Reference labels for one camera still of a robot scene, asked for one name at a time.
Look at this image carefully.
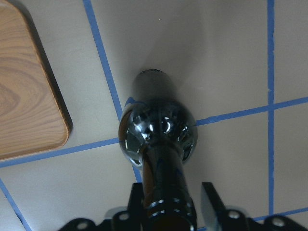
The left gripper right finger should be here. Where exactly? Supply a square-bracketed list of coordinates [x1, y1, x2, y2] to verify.
[201, 182, 298, 231]

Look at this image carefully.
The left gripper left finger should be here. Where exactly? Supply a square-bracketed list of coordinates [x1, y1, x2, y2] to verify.
[60, 183, 143, 231]

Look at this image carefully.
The dark wine bottle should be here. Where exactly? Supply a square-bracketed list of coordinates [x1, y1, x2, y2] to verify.
[118, 69, 198, 231]

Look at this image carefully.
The wooden tray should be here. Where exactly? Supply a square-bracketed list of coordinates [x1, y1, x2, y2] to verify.
[0, 0, 73, 161]

